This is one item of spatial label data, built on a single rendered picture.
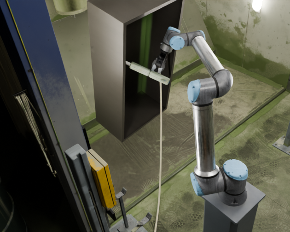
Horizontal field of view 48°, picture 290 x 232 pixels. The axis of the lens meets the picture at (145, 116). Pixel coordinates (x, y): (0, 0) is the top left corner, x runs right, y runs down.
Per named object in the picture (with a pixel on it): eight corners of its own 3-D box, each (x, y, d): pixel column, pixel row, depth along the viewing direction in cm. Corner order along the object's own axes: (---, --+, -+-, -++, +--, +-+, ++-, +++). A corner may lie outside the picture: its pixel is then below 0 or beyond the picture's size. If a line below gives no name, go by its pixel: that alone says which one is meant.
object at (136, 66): (173, 72, 253) (169, 80, 232) (170, 78, 255) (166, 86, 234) (116, 47, 254) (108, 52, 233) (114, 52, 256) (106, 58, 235)
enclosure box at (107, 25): (95, 120, 300) (86, 0, 211) (141, 90, 331) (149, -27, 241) (121, 142, 285) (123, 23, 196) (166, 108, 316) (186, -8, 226)
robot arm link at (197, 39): (241, 80, 168) (201, 26, 219) (218, 84, 167) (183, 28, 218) (239, 98, 176) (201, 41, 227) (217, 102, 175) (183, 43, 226)
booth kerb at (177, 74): (43, 158, 338) (40, 149, 330) (43, 157, 339) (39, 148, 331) (215, 57, 459) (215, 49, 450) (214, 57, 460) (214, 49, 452)
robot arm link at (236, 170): (249, 192, 202) (253, 173, 191) (223, 197, 201) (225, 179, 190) (240, 173, 214) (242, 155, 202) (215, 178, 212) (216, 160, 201)
